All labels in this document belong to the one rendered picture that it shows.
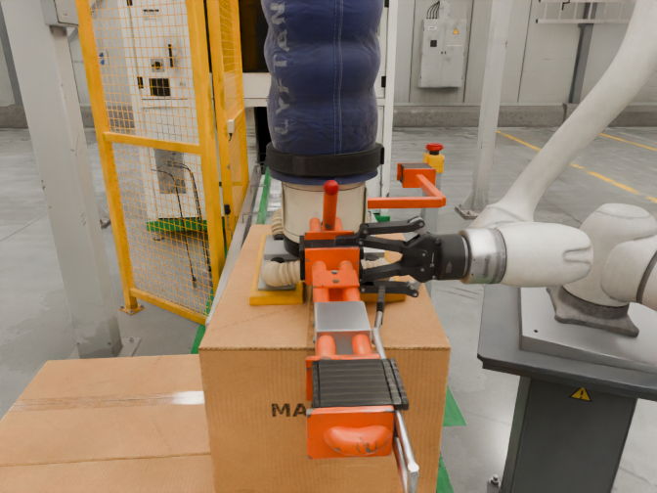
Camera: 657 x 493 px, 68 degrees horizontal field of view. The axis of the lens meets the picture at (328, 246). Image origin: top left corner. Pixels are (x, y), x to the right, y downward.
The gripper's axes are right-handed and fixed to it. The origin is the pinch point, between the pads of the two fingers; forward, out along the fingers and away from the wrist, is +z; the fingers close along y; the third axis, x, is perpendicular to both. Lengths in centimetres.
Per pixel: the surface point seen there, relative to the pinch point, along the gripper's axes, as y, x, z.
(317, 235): -2.4, 4.5, 2.2
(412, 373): 17.7, -6.0, -12.5
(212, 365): 16.4, -3.7, 19.4
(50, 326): 108, 171, 138
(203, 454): 54, 16, 27
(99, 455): 53, 17, 50
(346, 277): -1.4, -9.9, -1.0
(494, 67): -23, 344, -162
